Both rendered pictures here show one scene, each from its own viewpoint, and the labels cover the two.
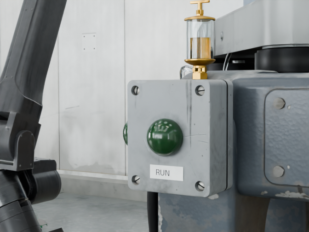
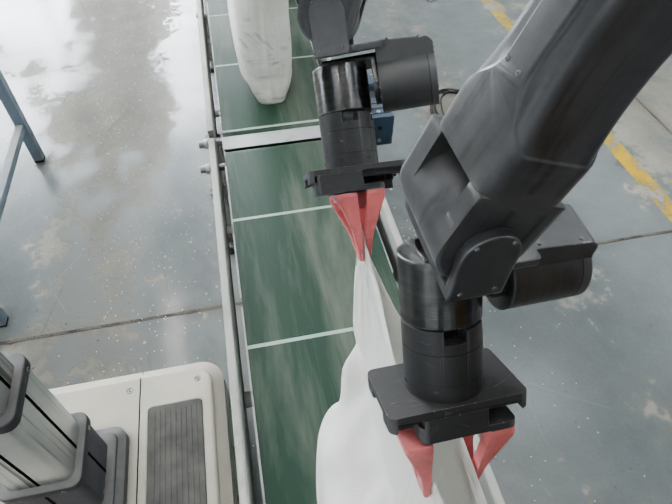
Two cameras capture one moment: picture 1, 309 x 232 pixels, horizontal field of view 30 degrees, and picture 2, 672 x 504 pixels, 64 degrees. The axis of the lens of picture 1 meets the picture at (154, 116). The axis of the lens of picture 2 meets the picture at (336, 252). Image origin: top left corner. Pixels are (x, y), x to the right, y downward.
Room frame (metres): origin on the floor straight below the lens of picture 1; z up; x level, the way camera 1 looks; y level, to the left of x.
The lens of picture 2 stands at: (0.62, 0.10, 1.47)
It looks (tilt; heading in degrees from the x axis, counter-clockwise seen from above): 49 degrees down; 47
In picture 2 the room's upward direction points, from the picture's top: straight up
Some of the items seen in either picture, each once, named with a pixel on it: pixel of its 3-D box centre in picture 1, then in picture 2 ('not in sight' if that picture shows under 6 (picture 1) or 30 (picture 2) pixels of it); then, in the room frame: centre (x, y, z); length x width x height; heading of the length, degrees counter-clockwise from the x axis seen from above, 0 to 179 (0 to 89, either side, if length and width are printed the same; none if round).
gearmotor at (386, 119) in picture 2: not in sight; (363, 105); (1.82, 1.26, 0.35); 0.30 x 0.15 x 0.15; 59
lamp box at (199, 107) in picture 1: (180, 135); not in sight; (0.47, -0.02, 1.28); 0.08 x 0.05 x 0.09; 59
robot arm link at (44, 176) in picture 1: (21, 166); (503, 237); (0.86, 0.20, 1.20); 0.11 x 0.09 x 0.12; 151
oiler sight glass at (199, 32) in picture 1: (199, 39); not in sight; (0.53, -0.04, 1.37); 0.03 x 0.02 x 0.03; 59
